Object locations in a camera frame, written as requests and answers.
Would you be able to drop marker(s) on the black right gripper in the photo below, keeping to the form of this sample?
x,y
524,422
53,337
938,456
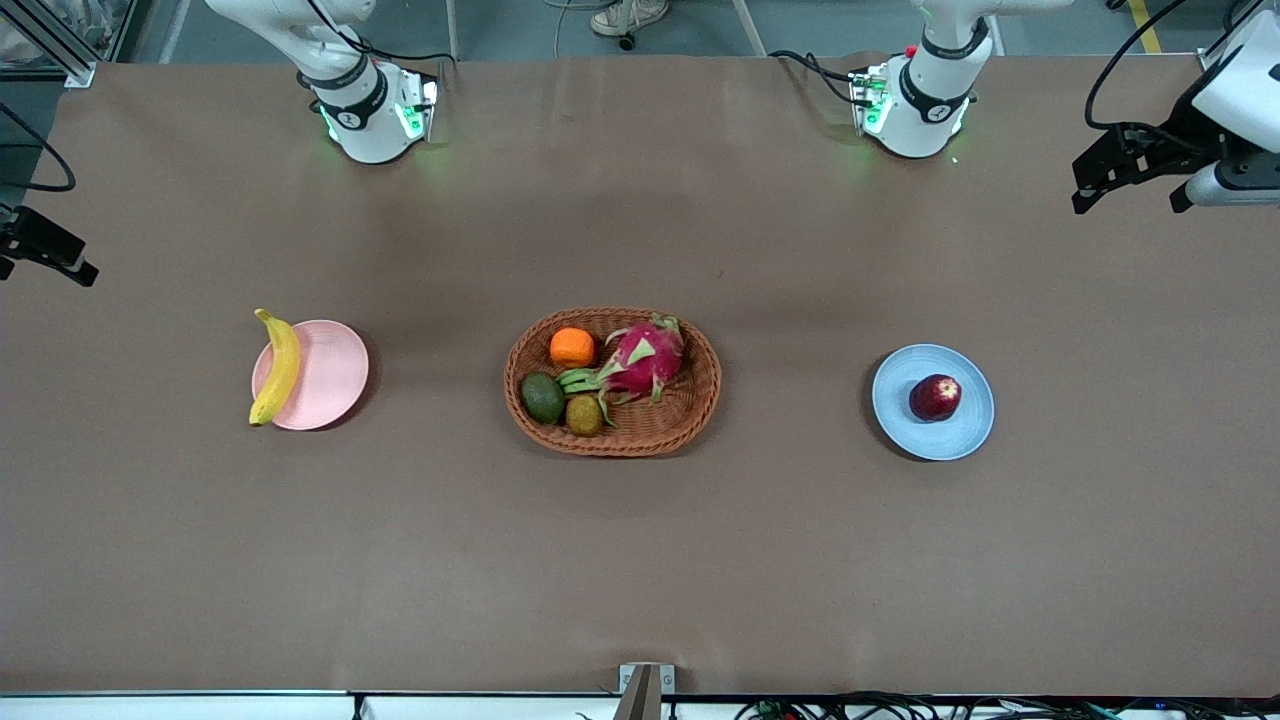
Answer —
x,y
38,243

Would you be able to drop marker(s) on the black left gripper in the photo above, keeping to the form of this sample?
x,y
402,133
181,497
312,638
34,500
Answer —
x,y
1176,135

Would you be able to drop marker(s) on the yellow banana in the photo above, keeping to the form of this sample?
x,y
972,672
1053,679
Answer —
x,y
283,365

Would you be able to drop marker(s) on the red apple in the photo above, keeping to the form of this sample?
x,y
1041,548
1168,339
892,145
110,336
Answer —
x,y
935,398

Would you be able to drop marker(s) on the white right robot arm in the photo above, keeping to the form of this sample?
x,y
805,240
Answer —
x,y
370,120

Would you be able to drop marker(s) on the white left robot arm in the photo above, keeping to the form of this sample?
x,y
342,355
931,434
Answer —
x,y
925,100

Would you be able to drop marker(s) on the blue round plate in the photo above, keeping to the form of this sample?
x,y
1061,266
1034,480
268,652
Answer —
x,y
940,440

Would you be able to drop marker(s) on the pink round plate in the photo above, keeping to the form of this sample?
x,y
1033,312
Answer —
x,y
330,375

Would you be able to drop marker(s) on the brown wicker basket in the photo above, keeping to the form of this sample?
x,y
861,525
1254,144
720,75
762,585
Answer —
x,y
685,420

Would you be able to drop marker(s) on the black chair caster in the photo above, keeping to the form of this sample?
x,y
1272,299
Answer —
x,y
628,42

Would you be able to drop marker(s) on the pink dragon fruit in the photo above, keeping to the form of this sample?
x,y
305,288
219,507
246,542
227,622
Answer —
x,y
642,360

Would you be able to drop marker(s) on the beige shoe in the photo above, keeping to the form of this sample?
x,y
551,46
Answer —
x,y
612,18

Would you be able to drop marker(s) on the green avocado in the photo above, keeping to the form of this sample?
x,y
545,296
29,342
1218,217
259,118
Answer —
x,y
543,398

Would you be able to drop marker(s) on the orange fruit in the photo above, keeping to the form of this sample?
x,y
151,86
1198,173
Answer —
x,y
572,348

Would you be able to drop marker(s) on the brown kiwi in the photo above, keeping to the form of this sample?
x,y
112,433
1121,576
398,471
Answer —
x,y
584,416

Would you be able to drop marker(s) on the aluminium frame profile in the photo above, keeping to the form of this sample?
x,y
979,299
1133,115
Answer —
x,y
72,68

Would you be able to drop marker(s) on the metal base connector bracket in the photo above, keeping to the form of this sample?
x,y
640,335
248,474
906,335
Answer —
x,y
428,95
862,92

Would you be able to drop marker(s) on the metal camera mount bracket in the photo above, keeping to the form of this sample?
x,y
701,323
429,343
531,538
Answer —
x,y
645,690

